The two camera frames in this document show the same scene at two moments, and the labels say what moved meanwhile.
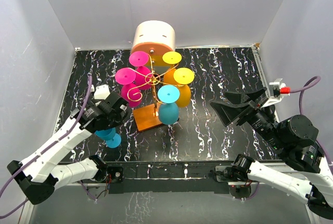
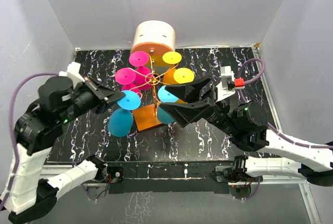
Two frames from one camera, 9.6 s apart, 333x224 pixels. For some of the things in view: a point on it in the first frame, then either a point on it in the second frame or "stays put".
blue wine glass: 168,112 stays put
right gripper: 239,103 -> 192,104
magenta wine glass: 143,78 stays put
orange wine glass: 171,58 stays put
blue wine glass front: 113,139 -> 120,120
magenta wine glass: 130,92 stays put
